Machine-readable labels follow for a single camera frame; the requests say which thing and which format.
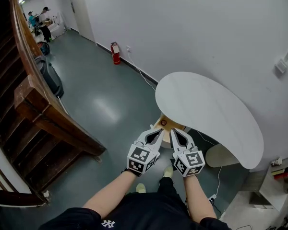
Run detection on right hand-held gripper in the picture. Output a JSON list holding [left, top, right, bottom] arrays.
[[170, 128, 206, 178]]

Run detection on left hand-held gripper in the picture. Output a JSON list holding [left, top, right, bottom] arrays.
[[126, 128, 166, 177]]

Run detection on white curved fluted cabinet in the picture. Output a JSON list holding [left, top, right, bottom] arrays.
[[155, 72, 264, 170]]

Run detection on person's right forearm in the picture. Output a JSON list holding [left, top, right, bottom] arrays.
[[183, 175, 218, 224]]

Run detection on person's left forearm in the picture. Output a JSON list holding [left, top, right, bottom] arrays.
[[83, 170, 136, 219]]

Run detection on person's right pale shoe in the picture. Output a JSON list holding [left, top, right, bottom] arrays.
[[163, 165, 175, 178]]

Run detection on person's black trousers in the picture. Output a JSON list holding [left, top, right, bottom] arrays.
[[158, 176, 183, 201]]

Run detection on person's black t-shirt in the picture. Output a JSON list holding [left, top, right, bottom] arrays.
[[38, 192, 232, 230]]

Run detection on red fire extinguisher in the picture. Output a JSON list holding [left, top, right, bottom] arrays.
[[110, 41, 122, 65]]

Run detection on grey shelf unit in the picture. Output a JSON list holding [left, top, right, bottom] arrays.
[[258, 155, 288, 212]]

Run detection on red round bag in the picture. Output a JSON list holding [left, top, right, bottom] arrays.
[[37, 41, 50, 56]]

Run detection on white door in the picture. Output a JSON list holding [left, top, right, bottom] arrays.
[[68, 0, 96, 43]]

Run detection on black wrist strap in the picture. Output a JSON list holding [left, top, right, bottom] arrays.
[[121, 168, 142, 177]]

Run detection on black power cable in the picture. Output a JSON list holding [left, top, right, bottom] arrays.
[[210, 199, 223, 219]]

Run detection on white wall switch box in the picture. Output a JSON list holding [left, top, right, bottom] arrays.
[[275, 58, 288, 74]]

